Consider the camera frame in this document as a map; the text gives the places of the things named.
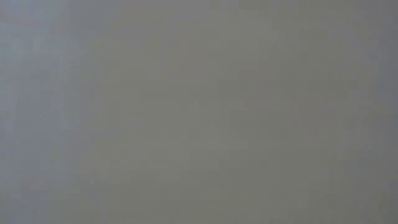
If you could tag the white plastic bin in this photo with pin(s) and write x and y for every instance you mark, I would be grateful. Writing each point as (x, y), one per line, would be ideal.
(199, 112)

